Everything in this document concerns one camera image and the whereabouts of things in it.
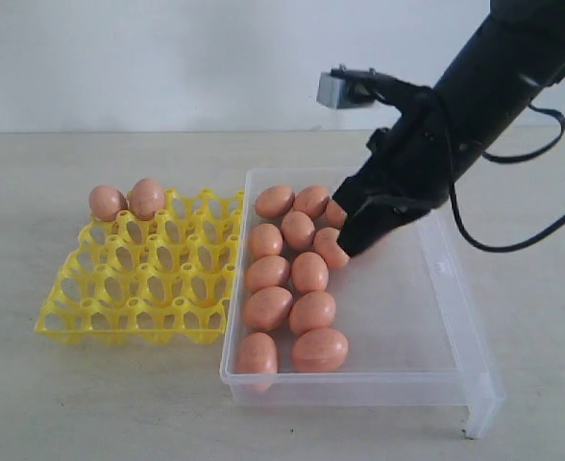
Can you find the clear plastic container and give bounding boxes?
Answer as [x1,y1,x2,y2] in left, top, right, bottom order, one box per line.
[219,167,507,440]

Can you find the brown egg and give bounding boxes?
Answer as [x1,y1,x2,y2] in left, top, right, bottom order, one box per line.
[292,184,330,220]
[281,210,316,252]
[242,286,293,331]
[234,332,279,376]
[249,223,283,259]
[88,184,128,222]
[325,199,347,229]
[129,178,165,221]
[244,255,290,293]
[289,291,336,336]
[291,328,349,373]
[291,252,329,293]
[313,227,350,269]
[255,184,295,219]

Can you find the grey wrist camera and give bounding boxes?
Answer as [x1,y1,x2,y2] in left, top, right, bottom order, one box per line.
[316,65,387,109]

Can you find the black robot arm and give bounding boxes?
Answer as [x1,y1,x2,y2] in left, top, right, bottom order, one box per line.
[317,1,565,256]

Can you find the yellow plastic egg tray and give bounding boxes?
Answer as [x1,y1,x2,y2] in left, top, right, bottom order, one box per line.
[35,189,244,345]

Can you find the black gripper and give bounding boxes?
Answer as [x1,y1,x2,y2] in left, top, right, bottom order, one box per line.
[333,127,451,255]

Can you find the black cable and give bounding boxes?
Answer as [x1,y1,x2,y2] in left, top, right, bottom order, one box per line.
[445,71,565,254]

